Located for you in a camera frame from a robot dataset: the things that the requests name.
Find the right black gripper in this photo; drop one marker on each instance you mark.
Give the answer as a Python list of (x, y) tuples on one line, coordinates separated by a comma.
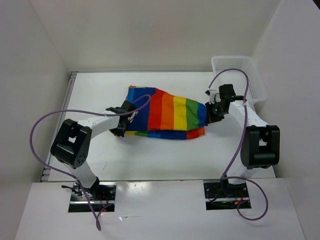
[(210, 117)]

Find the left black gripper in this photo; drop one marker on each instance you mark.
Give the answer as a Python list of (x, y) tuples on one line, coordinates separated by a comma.
[(118, 133)]

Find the rainbow striped shorts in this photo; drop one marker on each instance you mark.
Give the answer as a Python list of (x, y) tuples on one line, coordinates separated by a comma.
[(166, 116)]

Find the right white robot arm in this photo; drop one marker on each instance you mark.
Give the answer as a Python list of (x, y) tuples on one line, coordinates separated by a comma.
[(259, 146)]

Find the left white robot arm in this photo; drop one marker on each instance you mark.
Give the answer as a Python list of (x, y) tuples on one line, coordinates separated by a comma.
[(72, 142)]

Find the white plastic basket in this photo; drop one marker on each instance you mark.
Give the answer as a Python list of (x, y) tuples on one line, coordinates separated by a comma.
[(240, 71)]

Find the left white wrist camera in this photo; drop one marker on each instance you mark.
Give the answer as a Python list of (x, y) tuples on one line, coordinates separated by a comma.
[(131, 117)]

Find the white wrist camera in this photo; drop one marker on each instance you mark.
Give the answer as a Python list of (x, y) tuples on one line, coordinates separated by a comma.
[(214, 95), (131, 117)]

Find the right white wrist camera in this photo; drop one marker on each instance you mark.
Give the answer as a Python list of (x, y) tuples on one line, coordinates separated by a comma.
[(214, 95)]

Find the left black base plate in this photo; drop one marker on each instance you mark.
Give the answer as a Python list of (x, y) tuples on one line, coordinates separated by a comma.
[(104, 200)]

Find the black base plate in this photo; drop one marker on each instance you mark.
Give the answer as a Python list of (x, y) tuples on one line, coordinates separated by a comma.
[(225, 196), (104, 200)]

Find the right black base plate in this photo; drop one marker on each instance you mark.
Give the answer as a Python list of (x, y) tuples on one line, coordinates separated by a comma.
[(225, 196)]

